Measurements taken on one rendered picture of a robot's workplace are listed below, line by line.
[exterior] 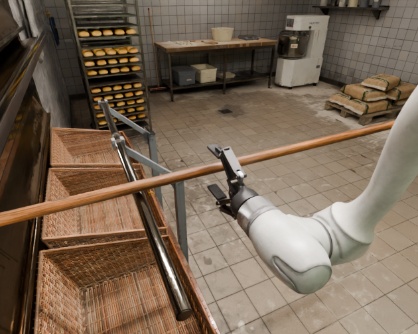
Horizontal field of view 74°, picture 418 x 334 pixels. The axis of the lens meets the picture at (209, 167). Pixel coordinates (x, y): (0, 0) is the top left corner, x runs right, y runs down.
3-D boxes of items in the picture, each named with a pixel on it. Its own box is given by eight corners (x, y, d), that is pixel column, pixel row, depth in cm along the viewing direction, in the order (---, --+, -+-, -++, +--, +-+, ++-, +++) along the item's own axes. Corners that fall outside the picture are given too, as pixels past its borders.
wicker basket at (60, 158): (62, 205, 161) (48, 164, 147) (60, 161, 205) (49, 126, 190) (144, 184, 179) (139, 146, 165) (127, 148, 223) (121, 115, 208)
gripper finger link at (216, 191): (226, 195, 79) (226, 197, 80) (215, 183, 85) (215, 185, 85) (217, 198, 78) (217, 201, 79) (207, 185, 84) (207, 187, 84)
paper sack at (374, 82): (384, 94, 398) (388, 81, 389) (359, 88, 422) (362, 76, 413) (401, 87, 432) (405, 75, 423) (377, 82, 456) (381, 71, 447)
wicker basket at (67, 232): (58, 288, 115) (37, 240, 101) (61, 207, 159) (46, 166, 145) (171, 252, 132) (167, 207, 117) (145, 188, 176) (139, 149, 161)
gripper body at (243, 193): (238, 199, 61) (219, 178, 68) (236, 228, 65) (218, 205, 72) (267, 191, 63) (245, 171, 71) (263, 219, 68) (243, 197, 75)
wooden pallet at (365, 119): (363, 126, 407) (365, 116, 400) (323, 109, 469) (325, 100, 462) (416, 114, 449) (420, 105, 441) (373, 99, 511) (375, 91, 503)
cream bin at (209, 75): (200, 83, 522) (200, 69, 509) (190, 77, 560) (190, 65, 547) (217, 81, 535) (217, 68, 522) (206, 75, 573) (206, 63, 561)
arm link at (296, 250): (238, 247, 59) (283, 242, 66) (284, 311, 47) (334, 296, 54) (255, 206, 55) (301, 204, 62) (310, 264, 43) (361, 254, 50)
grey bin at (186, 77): (178, 85, 507) (178, 72, 494) (170, 79, 546) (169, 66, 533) (196, 83, 519) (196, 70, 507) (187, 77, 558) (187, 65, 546)
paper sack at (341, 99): (346, 108, 429) (348, 98, 421) (326, 102, 456) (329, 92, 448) (371, 102, 455) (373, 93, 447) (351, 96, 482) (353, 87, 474)
